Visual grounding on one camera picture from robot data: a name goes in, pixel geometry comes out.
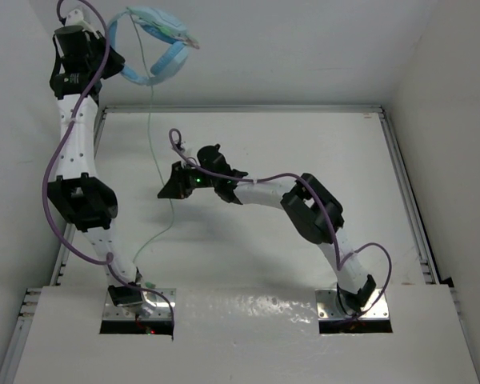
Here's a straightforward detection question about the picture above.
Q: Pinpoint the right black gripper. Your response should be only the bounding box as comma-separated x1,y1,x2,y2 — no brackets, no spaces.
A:
159,160,218,200

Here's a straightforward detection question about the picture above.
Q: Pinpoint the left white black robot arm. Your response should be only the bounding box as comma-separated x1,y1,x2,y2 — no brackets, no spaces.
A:
44,25,144,309

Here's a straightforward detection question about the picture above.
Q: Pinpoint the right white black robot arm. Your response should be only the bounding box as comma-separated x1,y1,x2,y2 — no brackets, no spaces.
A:
158,144,376,316

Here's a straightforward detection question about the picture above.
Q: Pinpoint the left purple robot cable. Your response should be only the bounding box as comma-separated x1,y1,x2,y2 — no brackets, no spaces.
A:
42,0,176,317

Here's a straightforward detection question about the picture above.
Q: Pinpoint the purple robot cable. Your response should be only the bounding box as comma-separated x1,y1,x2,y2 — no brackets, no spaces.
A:
42,0,176,317
167,127,393,321

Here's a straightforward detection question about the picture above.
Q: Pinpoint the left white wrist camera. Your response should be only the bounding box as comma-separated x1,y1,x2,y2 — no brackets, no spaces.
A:
62,6,93,31

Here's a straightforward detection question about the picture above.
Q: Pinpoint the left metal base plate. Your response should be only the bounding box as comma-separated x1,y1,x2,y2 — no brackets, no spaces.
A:
102,292,171,321

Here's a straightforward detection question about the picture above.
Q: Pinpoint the metal base plate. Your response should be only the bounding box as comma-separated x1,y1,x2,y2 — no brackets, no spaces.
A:
315,289,390,321
102,292,171,321

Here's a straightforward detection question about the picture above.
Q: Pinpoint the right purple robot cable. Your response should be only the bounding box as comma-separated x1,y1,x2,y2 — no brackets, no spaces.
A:
167,127,393,321

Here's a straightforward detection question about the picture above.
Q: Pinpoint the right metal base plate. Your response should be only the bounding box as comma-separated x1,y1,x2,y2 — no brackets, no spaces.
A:
315,289,390,321

